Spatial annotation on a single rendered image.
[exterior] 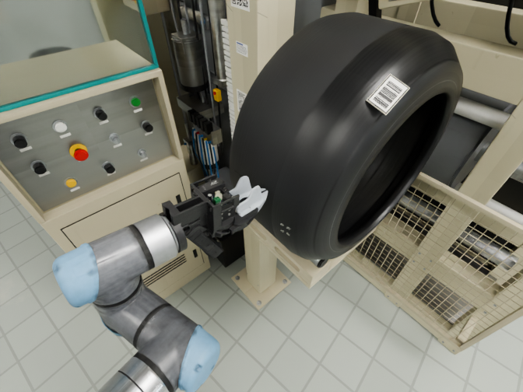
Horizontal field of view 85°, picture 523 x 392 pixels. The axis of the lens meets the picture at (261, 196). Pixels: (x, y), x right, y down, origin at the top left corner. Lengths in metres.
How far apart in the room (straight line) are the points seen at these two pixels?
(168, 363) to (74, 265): 0.18
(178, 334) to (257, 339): 1.29
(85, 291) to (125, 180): 0.82
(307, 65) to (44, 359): 1.89
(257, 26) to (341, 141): 0.40
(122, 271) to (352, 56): 0.50
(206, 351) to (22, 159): 0.86
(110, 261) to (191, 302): 1.43
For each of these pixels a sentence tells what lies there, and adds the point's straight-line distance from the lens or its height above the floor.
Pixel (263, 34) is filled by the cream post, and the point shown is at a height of 1.43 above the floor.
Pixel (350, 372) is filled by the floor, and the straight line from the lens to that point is 1.75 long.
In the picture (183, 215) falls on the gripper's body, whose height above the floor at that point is 1.32.
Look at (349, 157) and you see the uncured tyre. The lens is 0.51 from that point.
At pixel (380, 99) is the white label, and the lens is 0.52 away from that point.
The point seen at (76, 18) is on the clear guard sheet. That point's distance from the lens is 1.00.
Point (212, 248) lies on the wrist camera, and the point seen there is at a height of 1.20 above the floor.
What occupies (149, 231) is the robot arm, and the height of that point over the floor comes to 1.32.
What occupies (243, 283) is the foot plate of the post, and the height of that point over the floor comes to 0.01.
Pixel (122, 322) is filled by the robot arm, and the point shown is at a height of 1.22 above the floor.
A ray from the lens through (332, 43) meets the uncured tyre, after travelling 0.61.
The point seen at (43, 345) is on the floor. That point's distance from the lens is 2.08.
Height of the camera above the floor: 1.65
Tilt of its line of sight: 46 degrees down
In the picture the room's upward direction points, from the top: straight up
